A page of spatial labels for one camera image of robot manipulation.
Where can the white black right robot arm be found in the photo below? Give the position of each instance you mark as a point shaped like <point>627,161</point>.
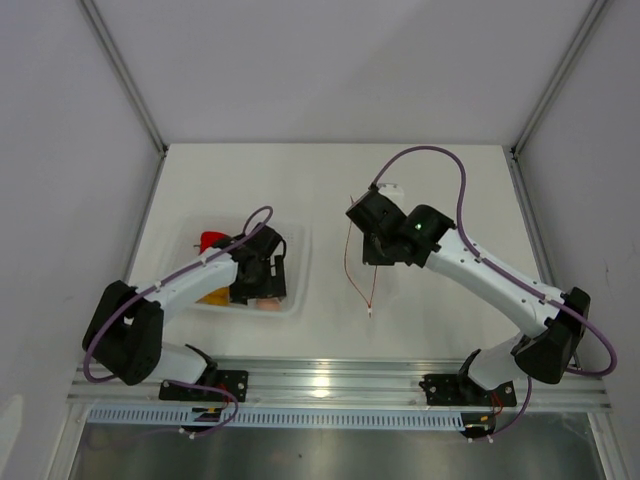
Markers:
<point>548,331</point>

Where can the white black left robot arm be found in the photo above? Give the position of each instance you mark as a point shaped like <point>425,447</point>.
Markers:
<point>125,334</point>

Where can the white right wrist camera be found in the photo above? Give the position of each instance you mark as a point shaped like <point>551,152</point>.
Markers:
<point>392,191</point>

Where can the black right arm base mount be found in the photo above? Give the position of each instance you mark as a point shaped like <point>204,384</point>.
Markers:
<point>450,390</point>

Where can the aluminium frame post left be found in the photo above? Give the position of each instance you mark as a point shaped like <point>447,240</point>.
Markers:
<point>113,55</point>

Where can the aluminium frame post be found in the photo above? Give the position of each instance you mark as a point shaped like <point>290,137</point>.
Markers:
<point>579,41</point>
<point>113,55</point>

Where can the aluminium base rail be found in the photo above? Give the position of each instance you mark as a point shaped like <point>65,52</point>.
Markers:
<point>386,385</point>

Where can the white slotted cable duct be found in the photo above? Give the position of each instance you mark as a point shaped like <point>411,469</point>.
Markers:
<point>412,420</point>

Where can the aluminium frame post right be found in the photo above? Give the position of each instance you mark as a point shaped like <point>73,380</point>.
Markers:
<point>579,41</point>

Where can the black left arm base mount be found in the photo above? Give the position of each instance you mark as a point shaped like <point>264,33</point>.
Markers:
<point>215,385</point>

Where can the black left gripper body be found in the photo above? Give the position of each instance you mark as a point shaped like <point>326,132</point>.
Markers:
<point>263,285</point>

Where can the red toy bell pepper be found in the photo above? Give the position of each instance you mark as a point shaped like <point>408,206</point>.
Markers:
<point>208,239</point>

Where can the white perforated plastic basket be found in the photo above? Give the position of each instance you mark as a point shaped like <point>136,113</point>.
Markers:
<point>278,237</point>

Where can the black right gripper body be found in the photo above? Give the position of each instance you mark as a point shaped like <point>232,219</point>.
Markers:
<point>375,253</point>

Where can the clear zip bag orange zipper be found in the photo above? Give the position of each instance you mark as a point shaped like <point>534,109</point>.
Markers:
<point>375,287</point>

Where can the orange toy croissant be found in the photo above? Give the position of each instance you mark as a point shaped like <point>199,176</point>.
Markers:
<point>219,297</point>

